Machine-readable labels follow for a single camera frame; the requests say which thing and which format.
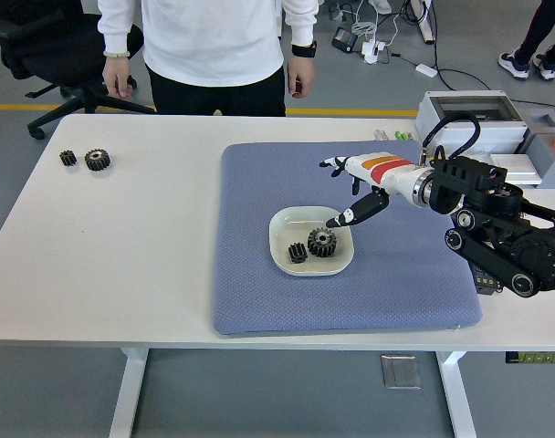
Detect grey block with square hole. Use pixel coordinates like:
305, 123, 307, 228
517, 108, 555, 186

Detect black office chair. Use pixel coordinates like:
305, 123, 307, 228
0, 0, 158, 141

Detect white cable bundle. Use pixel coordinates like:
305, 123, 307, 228
350, 0, 400, 47

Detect white square dish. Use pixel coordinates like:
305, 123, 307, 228
267, 205, 355, 276

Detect black floor cable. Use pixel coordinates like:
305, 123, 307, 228
398, 0, 555, 113

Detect white switch plate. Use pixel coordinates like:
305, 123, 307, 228
489, 153, 544, 186

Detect person's left hand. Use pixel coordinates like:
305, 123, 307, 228
286, 57, 316, 99

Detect white table leg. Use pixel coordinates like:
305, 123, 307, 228
108, 347, 150, 438
435, 349, 478, 438

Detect metal floor plate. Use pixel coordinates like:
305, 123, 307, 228
380, 353, 423, 391

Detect black wrist watch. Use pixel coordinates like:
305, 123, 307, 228
290, 40, 319, 59

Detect blue-grey quilted mat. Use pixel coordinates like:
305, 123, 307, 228
211, 141, 483, 338

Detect person's right hand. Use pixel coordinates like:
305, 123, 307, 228
102, 57, 133, 99

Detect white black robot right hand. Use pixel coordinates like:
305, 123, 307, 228
319, 151, 423, 229

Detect white power adapter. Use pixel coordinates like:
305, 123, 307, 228
361, 39, 388, 65

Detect black device on floor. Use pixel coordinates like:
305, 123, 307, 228
330, 26, 359, 54

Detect large black gear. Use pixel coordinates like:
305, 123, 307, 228
307, 227, 339, 258
83, 148, 112, 172

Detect grey electrical enclosure box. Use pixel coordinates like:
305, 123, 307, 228
416, 89, 529, 156

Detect green label strip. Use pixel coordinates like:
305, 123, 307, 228
504, 350, 555, 365

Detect white desk leg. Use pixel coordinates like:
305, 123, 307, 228
414, 0, 436, 45

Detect person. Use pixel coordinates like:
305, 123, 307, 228
97, 0, 322, 118
498, 0, 555, 81

